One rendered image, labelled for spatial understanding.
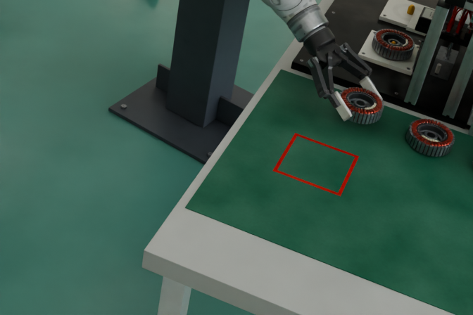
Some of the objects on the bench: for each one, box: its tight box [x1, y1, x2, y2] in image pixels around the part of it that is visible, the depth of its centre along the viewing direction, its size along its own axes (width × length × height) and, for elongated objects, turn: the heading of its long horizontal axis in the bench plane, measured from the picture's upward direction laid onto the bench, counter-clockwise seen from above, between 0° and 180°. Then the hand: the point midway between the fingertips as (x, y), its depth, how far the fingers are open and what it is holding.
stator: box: [372, 29, 415, 60], centre depth 234 cm, size 11×11×4 cm
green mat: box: [185, 69, 473, 315], centre depth 192 cm, size 94×61×1 cm, turn 57°
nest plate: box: [379, 0, 435, 35], centre depth 254 cm, size 15×15×1 cm
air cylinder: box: [430, 46, 459, 81], centre depth 231 cm, size 5×8×6 cm
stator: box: [406, 119, 455, 157], centre depth 208 cm, size 11×11×4 cm
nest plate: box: [358, 30, 420, 76], centre depth 235 cm, size 15×15×1 cm
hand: (359, 103), depth 209 cm, fingers closed on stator, 11 cm apart
